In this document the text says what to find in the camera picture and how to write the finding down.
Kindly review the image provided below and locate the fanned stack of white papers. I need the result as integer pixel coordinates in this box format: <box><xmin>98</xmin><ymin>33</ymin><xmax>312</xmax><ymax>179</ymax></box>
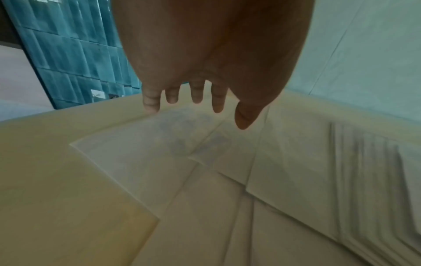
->
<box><xmin>329</xmin><ymin>121</ymin><xmax>421</xmax><ymax>266</ymax></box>

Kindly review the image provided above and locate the small white paper sheet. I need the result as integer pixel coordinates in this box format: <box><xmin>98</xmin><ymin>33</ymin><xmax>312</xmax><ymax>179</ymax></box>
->
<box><xmin>189</xmin><ymin>119</ymin><xmax>264</xmax><ymax>185</ymax></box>

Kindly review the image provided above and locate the large white paper sheet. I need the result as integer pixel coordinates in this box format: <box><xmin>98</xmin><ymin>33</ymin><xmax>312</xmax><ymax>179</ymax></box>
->
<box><xmin>69</xmin><ymin>105</ymin><xmax>231</xmax><ymax>220</ymax></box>

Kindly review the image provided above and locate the person's left hand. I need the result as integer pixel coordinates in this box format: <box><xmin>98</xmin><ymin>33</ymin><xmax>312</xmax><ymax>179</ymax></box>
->
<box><xmin>111</xmin><ymin>0</ymin><xmax>316</xmax><ymax>130</ymax></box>

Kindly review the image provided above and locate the creased white paper sheet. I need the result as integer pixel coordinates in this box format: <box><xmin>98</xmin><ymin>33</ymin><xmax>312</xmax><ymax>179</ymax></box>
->
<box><xmin>131</xmin><ymin>166</ymin><xmax>372</xmax><ymax>266</ymax></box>

